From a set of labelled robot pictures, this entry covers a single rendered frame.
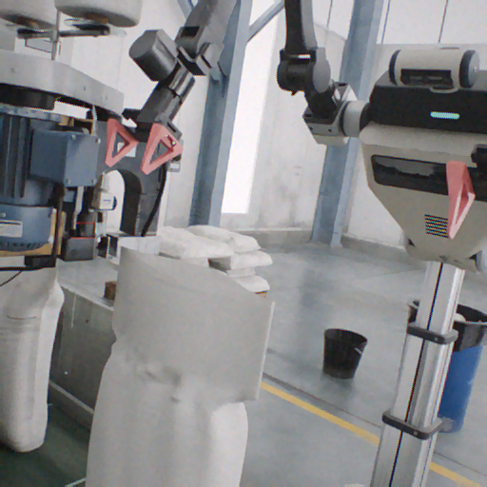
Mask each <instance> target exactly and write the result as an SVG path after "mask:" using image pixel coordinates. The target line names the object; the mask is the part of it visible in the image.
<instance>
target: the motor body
mask: <svg viewBox="0 0 487 487"><path fill-rule="evenodd" d="M57 123H62V116H60V115H57V114H52V113H47V112H42V111H36V110H30V108H29V109H25V108H24V107H23V108H19V107H13V106H10V107H7V105H4V106H1V104H0V251H8V252H25V251H33V250H37V249H39V248H41V247H43V246H44V244H45V243H46V242H47V240H48V239H49V234H51V227H52V218H53V209H54V205H53V204H52V203H51V202H48V190H49V189H50V188H54V187H55V185H54V184H53V183H49V182H44V180H39V179H34V178H31V177H30V174H29V167H30V155H31V145H32V136H33V131H34V130H35V129H36V128H43V129H50V130H57V131H62V126H60V125H59V124H57Z"/></svg>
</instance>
